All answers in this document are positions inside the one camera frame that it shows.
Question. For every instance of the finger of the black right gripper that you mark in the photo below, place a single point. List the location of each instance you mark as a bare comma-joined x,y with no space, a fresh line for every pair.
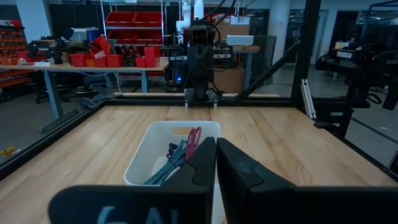
189,95
212,96

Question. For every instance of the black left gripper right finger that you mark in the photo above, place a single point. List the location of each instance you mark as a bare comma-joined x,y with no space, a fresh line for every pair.
280,205

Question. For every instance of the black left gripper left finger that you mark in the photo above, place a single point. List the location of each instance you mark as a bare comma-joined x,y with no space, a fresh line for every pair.
186,202

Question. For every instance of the white plastic bin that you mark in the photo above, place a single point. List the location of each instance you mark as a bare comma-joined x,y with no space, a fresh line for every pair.
146,149

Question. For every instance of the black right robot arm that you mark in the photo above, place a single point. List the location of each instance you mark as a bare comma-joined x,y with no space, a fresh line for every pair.
200,60

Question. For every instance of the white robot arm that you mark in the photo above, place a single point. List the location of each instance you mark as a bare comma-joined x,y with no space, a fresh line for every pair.
186,15

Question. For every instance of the black computer with blue light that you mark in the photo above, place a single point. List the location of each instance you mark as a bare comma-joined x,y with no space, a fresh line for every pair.
177,70

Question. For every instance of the black electronics box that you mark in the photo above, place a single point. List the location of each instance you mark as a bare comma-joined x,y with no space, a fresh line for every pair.
224,56

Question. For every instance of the red plastic bin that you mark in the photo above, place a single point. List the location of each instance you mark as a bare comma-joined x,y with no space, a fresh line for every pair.
152,56
113,61
101,45
140,62
77,60

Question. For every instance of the wooden table with metal legs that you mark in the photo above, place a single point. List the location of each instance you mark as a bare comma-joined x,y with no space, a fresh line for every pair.
248,48

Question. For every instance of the white flat box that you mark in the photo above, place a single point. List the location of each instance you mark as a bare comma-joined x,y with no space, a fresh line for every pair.
240,40

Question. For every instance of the metal shelf with red bins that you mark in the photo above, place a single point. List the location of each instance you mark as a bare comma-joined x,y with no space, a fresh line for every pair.
133,19

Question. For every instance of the silver aluminium extrusion bar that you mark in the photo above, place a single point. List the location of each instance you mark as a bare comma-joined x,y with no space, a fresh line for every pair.
308,99

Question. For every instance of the wooden workbench with blue legs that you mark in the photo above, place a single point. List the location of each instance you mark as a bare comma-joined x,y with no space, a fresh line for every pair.
93,69

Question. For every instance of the grey and blue tote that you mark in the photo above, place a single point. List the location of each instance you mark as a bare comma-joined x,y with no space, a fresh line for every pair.
84,34

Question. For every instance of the black Trossen robot station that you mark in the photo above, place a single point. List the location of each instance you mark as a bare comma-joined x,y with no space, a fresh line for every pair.
357,60

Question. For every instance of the black benchtop machine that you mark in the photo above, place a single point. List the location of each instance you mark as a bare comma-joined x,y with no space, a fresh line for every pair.
45,51

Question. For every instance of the red drawer rack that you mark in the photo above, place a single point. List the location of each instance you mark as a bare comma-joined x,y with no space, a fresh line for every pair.
11,40

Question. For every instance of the yellow floor object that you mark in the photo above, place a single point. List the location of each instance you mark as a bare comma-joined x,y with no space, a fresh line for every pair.
7,152

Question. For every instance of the black aluminium station frame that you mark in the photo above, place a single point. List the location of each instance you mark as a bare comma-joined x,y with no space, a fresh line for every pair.
306,46

